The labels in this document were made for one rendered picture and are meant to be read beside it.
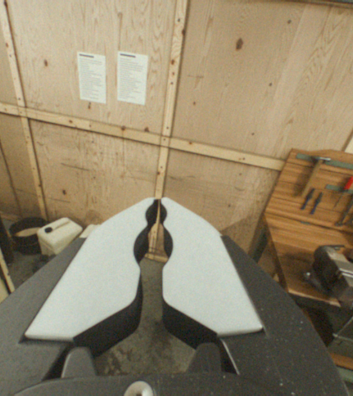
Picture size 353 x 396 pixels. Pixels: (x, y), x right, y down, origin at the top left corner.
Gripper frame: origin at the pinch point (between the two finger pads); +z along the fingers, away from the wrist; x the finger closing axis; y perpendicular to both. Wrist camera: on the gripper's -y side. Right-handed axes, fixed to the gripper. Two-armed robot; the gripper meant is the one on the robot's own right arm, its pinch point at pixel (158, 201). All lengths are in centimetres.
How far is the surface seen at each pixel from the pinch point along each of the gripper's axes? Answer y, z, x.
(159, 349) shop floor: 158, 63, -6
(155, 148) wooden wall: 39, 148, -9
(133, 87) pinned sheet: -3, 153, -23
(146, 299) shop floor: 157, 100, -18
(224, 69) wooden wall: -14, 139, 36
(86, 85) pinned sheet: -3, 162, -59
